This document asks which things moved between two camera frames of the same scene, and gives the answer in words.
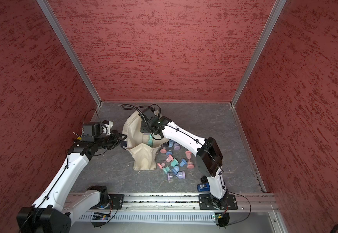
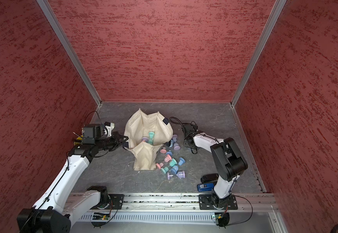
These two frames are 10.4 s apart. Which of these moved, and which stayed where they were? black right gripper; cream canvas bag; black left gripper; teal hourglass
Moved: black right gripper
Stayed: black left gripper; cream canvas bag; teal hourglass
